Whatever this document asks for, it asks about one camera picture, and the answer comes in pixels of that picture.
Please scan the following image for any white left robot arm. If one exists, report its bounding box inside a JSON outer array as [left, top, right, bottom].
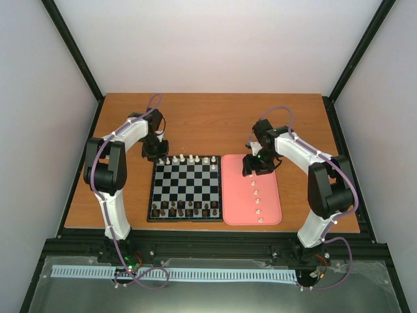
[[83, 109, 169, 263]]

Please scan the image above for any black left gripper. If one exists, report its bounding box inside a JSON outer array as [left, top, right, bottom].
[[141, 135, 169, 164]]

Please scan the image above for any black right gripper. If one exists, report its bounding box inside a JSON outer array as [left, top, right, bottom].
[[243, 148, 278, 177]]

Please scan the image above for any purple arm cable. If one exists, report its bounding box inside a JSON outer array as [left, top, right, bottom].
[[90, 93, 170, 291], [246, 106, 360, 291]]

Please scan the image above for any black aluminium frame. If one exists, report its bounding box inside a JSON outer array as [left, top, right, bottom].
[[20, 1, 410, 312]]

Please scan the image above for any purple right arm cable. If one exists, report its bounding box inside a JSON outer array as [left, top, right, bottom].
[[246, 106, 360, 291]]

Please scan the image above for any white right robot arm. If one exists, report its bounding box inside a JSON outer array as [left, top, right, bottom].
[[242, 119, 358, 265]]

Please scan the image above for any pink plastic tray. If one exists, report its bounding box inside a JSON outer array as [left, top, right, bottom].
[[221, 155, 282, 226]]

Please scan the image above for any light blue cable duct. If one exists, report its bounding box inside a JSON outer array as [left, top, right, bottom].
[[50, 265, 297, 284]]

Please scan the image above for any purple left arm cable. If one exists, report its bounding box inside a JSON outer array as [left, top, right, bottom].
[[90, 93, 170, 291]]

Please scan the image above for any black and white chessboard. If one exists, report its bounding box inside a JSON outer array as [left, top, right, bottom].
[[147, 155, 223, 222]]

